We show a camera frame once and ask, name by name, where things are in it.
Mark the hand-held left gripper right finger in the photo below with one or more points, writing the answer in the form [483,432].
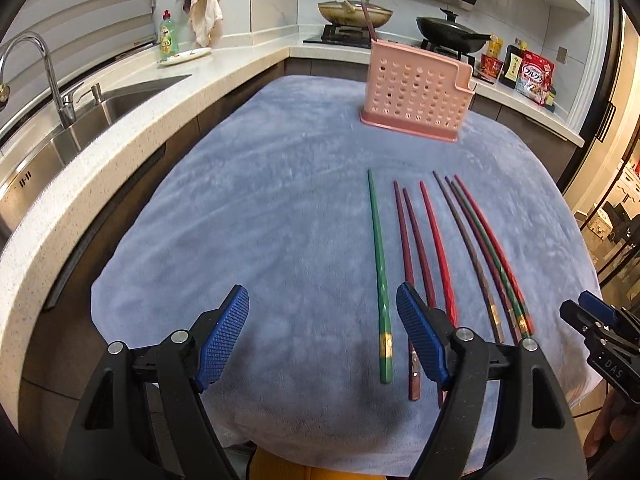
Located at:
[420,340]

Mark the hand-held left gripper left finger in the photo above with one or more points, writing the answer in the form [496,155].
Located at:
[225,335]

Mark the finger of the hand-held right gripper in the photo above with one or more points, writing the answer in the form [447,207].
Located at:
[597,307]
[577,317]

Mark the green chopstick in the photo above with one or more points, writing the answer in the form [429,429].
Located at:
[520,320]
[377,260]

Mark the maroon chopstick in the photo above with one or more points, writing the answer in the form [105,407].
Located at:
[402,235]
[507,317]
[369,22]
[417,245]

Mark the brown chopstick with gold band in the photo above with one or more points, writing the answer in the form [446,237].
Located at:
[493,313]

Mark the pink perforated chopstick holder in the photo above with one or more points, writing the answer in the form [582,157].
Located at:
[415,90]

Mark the person's right hand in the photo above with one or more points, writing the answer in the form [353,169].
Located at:
[600,435]

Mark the blue-grey fleece blanket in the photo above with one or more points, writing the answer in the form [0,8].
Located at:
[275,210]

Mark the person's yellow clothing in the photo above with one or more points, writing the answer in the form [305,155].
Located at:
[290,465]

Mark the black framed glass door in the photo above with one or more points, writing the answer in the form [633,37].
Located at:
[607,110]

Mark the white speckled countertop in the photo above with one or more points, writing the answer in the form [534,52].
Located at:
[100,160]

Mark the red cereal bag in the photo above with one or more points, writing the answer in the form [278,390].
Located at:
[536,77]

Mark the dark sauce bottle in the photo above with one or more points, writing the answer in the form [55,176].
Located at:
[511,67]

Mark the stainless steel sink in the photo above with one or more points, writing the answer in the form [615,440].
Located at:
[125,100]

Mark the red instant noodle cup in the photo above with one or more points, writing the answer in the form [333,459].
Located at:
[490,66]

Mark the chrome soap dispenser pump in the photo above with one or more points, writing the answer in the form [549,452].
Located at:
[96,95]

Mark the yellow food packet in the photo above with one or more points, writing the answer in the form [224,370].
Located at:
[494,46]

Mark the white plate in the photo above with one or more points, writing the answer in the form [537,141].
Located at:
[190,55]

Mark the green dish soap bottle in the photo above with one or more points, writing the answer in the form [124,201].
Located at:
[169,35]

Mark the black frying pan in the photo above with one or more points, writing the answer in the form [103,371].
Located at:
[445,27]

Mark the black gas stove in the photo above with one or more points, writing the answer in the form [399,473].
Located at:
[340,35]

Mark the chrome kitchen faucet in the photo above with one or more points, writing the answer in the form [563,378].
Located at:
[50,67]

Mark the white hanging towel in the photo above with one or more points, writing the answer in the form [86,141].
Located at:
[205,5]

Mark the beige wok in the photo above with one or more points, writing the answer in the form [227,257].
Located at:
[345,14]

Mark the white window blind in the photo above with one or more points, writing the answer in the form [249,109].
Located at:
[75,5]

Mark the white wall socket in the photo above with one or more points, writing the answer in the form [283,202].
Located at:
[562,54]

